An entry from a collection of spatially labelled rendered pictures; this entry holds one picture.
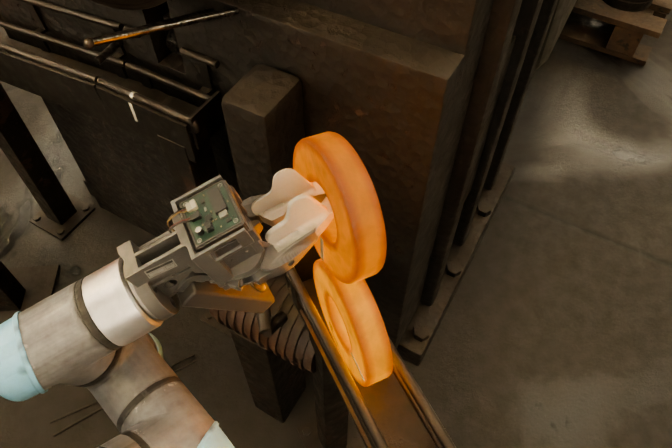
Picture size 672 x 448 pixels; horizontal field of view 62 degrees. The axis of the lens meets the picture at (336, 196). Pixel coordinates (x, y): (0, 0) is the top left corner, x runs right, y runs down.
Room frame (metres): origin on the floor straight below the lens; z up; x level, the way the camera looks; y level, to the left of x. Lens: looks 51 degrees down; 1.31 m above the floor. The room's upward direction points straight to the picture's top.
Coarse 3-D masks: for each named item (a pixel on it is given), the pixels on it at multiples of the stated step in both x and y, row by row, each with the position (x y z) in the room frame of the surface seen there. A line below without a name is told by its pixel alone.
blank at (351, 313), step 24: (336, 288) 0.30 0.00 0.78; (360, 288) 0.30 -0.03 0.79; (336, 312) 0.32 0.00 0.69; (360, 312) 0.27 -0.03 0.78; (336, 336) 0.30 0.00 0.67; (360, 336) 0.25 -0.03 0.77; (384, 336) 0.25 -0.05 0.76; (360, 360) 0.24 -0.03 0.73; (384, 360) 0.24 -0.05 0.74; (360, 384) 0.24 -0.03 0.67
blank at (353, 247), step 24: (312, 144) 0.37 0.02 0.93; (336, 144) 0.37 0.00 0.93; (312, 168) 0.37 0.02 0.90; (336, 168) 0.34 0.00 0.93; (360, 168) 0.34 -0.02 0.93; (336, 192) 0.32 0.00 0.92; (360, 192) 0.32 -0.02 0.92; (336, 216) 0.32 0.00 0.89; (360, 216) 0.30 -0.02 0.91; (336, 240) 0.31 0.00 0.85; (360, 240) 0.29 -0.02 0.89; (384, 240) 0.29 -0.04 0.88; (336, 264) 0.31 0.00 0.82; (360, 264) 0.28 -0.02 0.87
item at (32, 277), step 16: (0, 272) 0.71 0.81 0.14; (16, 272) 0.78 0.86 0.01; (32, 272) 0.78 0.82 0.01; (48, 272) 0.78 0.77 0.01; (0, 288) 0.67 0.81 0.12; (16, 288) 0.71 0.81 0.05; (32, 288) 0.73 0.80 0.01; (48, 288) 0.73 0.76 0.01; (0, 304) 0.67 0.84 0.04; (16, 304) 0.68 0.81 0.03; (32, 304) 0.69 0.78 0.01; (0, 320) 0.64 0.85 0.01
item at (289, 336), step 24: (216, 312) 0.42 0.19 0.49; (240, 312) 0.41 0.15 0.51; (288, 312) 0.40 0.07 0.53; (240, 336) 0.42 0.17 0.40; (264, 336) 0.38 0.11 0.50; (288, 336) 0.37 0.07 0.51; (240, 360) 0.43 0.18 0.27; (264, 360) 0.40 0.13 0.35; (288, 360) 0.36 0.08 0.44; (312, 360) 0.34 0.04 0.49; (264, 384) 0.40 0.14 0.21; (288, 384) 0.42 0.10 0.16; (264, 408) 0.41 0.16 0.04; (288, 408) 0.41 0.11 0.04
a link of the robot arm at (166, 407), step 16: (160, 384) 0.21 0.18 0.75; (176, 384) 0.21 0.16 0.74; (144, 400) 0.19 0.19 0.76; (160, 400) 0.19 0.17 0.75; (176, 400) 0.19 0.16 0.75; (192, 400) 0.20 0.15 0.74; (128, 416) 0.18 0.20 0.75; (144, 416) 0.17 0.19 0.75; (160, 416) 0.17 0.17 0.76; (176, 416) 0.17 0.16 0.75; (192, 416) 0.18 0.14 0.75; (208, 416) 0.18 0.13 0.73; (128, 432) 0.16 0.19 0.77; (144, 432) 0.16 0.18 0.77; (160, 432) 0.16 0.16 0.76; (176, 432) 0.16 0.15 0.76; (192, 432) 0.16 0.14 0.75; (208, 432) 0.16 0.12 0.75
